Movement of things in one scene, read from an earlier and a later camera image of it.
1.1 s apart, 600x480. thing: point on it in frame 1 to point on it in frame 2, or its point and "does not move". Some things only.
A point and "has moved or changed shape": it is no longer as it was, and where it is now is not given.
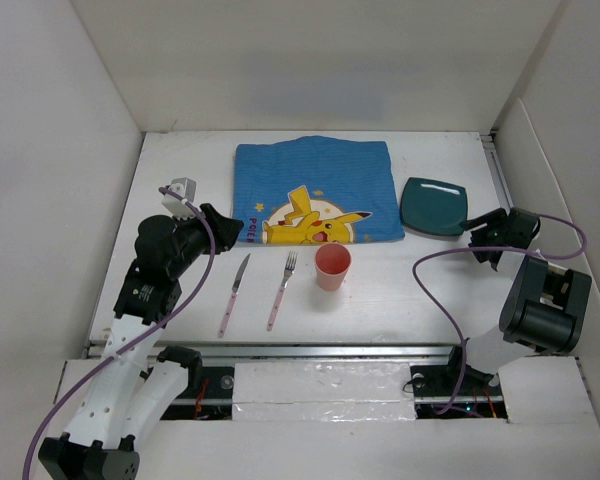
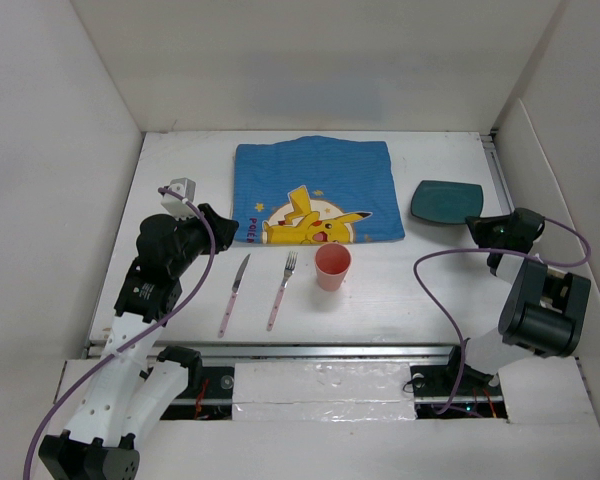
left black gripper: x=224 y=228 does not move
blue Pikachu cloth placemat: x=315 y=190 does not move
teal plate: x=433 y=206 has moved or changed shape
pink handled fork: x=291 y=260 does not move
